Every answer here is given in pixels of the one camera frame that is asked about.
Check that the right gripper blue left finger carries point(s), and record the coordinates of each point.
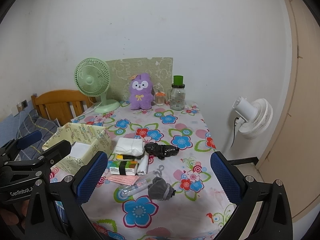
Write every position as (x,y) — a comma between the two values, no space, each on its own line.
(86,179)

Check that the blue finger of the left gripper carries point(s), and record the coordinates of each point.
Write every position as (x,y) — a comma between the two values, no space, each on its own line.
(56,153)
(29,139)

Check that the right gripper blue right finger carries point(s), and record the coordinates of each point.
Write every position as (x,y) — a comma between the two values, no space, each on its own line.
(230,178)

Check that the pink paper packet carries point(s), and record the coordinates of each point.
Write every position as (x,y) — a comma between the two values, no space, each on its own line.
(123,179)

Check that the clear plastic tube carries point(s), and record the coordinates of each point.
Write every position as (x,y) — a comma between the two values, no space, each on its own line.
(141,184)

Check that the white tissue stack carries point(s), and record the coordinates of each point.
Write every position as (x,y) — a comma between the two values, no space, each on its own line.
(129,146)

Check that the grey sock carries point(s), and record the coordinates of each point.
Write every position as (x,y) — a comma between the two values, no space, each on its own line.
(159,189)

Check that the black plastic bag bundle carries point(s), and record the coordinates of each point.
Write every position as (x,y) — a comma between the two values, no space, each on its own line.
(161,151)

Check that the yellow cartoon tissue pack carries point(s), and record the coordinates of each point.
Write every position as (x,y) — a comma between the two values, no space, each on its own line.
(120,157)

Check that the person's hand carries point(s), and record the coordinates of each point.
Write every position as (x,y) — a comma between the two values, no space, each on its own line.
(11,218)

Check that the white box inside box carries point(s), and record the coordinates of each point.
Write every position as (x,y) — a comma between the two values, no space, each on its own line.
(78,150)

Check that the white plastic bag roll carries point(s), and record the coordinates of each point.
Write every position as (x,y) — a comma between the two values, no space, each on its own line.
(143,165)

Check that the beige door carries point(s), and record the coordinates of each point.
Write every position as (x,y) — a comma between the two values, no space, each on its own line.
(292,155)

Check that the floral tablecloth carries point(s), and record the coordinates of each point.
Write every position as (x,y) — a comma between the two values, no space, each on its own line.
(198,210)

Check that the white standing fan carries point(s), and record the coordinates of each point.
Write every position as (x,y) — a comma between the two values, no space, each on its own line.
(253,118)

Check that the green desk fan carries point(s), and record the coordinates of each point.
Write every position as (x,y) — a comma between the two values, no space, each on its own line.
(93,79)

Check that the purple plush toy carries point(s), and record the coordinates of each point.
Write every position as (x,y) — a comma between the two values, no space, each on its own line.
(141,96)

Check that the glass jar with green cup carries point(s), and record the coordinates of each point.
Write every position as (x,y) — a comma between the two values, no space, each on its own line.
(176,94)

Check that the cotton swab jar orange lid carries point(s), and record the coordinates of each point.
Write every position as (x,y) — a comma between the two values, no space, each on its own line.
(160,98)

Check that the green patterned board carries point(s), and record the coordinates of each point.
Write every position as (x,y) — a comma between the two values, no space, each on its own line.
(121,71)

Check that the wall socket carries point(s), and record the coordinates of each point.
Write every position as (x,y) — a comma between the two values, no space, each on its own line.
(24,104)

